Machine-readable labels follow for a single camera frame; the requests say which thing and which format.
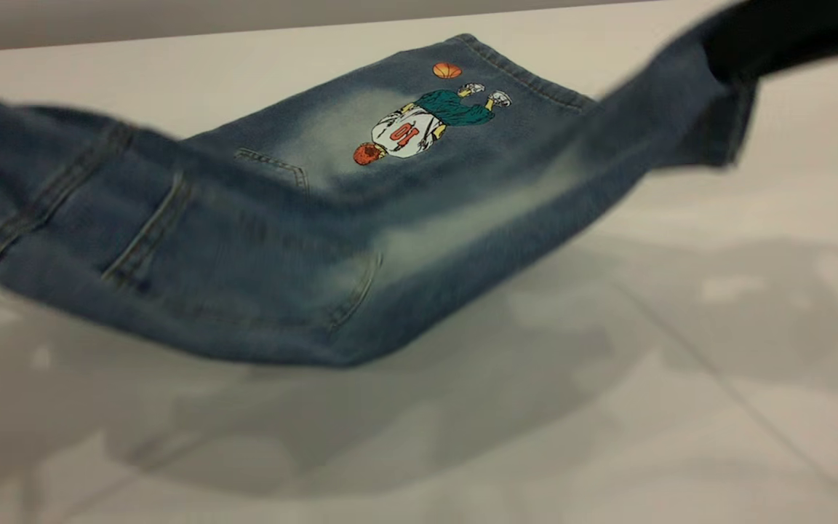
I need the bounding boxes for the blue denim jeans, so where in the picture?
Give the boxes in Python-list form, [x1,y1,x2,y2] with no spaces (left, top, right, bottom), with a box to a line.
[0,0,762,368]

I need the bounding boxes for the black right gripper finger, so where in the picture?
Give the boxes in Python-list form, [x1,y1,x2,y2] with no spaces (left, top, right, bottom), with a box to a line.
[706,0,838,77]

